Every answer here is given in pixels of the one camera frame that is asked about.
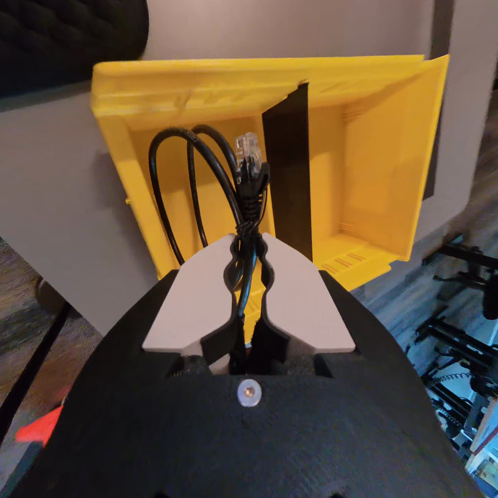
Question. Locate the grey desk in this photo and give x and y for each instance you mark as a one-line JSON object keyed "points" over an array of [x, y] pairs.
{"points": [[58, 175]]}

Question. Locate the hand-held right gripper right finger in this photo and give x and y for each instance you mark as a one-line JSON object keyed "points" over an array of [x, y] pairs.
{"points": [[307, 311]]}

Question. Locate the yellow plastic bin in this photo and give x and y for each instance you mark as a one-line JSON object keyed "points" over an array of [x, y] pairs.
{"points": [[369, 163]]}

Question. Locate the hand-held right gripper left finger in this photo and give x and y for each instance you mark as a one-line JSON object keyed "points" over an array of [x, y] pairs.
{"points": [[190, 307]]}

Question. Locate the black mesh pad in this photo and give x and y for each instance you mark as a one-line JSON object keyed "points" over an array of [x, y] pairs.
{"points": [[58, 39]]}

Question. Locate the black bin divider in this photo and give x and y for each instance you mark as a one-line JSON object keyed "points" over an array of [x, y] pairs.
{"points": [[288, 175]]}

